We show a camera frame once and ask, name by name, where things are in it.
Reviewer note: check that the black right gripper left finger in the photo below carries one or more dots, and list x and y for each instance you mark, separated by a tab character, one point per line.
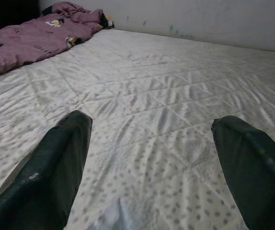
43	179

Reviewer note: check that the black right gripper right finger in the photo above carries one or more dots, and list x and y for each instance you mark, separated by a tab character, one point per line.
259	179

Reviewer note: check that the white quilted mattress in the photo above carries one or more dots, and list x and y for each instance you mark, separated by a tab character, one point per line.
163	83

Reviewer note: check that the purple cartoon print blanket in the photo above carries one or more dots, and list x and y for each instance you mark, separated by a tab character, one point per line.
31	40

